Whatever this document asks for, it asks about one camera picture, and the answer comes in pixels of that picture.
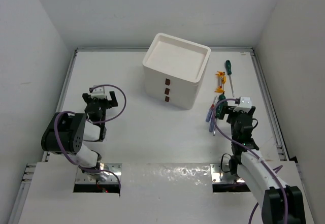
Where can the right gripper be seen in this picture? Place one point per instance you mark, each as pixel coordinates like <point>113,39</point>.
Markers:
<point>230,114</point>

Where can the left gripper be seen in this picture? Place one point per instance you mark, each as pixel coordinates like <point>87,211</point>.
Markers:
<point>112,102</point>

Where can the yellow orange clamp tool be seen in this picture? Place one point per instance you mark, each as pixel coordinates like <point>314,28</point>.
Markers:
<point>221,80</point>

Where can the long green screwdriver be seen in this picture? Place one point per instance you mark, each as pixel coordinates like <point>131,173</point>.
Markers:
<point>228,68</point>

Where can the white drawer cabinet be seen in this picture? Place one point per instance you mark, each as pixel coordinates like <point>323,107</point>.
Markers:
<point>174,69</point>

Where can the short green screwdriver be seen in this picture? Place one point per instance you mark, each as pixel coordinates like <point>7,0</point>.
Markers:
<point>221,97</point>

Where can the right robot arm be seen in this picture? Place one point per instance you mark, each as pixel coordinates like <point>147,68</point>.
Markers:
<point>279,202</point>

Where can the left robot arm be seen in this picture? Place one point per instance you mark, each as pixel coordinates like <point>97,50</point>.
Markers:
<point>67,132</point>

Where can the blue screwdriver upper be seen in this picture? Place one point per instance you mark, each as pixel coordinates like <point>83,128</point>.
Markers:
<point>209,114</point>

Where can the blue screwdriver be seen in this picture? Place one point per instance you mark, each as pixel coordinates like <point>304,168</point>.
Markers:
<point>209,114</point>
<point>211,125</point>

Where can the blue screwdriver lower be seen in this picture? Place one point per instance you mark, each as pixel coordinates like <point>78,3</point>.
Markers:
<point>211,125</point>

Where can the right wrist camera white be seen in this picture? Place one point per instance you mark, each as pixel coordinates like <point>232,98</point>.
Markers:
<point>243,104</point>

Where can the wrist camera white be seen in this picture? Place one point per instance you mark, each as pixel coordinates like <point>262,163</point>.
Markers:
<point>243,104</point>
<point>98,93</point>

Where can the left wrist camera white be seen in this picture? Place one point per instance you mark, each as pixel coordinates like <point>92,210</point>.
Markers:
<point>98,93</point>

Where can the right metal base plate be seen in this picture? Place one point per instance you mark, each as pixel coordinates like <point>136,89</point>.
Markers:
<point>220,175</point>

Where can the metal base plate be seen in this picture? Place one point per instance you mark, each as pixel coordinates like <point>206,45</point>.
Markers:
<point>220,175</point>
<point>104,177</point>

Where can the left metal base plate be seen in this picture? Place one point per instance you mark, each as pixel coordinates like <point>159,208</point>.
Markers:
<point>104,177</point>

